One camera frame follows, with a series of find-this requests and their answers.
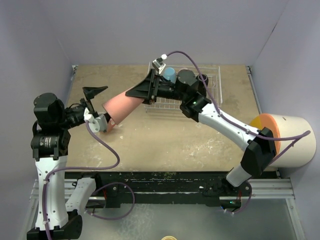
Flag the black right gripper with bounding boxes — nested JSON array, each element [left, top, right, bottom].
[[126, 68, 187, 105]]

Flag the blue cup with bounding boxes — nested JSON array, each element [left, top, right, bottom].
[[162, 67, 177, 83]]

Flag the salmon pink cup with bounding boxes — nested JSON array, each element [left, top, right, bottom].
[[102, 91, 144, 125]]

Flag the salmon pink mug with handle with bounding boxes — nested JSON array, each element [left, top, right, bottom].
[[102, 119, 116, 133]]

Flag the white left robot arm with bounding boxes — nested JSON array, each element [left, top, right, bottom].
[[26, 86, 107, 240]]

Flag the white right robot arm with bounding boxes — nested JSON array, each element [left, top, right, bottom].
[[125, 68, 276, 196]]

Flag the black mug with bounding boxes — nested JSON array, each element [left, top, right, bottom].
[[196, 74, 209, 97]]

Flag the yellow round object at bottom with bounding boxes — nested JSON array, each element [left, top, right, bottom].
[[161, 235, 177, 240]]

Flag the cream cylinder with orange lid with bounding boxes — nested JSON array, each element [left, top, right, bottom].
[[249, 112, 317, 170]]

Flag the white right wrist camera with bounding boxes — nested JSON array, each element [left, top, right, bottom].
[[151, 54, 168, 75]]

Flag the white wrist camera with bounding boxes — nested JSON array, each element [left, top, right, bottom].
[[83, 107, 108, 133], [151, 54, 168, 75]]

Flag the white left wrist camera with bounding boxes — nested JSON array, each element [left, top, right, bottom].
[[83, 107, 108, 133]]

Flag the white wire dish rack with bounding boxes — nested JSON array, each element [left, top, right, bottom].
[[144, 64, 223, 113]]

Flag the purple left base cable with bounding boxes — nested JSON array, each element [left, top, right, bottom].
[[84, 181, 136, 221]]

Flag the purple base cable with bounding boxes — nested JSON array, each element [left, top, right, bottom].
[[223, 183, 255, 216], [84, 181, 136, 221]]

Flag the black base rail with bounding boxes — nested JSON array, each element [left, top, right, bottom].
[[65, 171, 252, 209]]

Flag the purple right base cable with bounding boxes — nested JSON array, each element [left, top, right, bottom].
[[223, 183, 255, 216]]

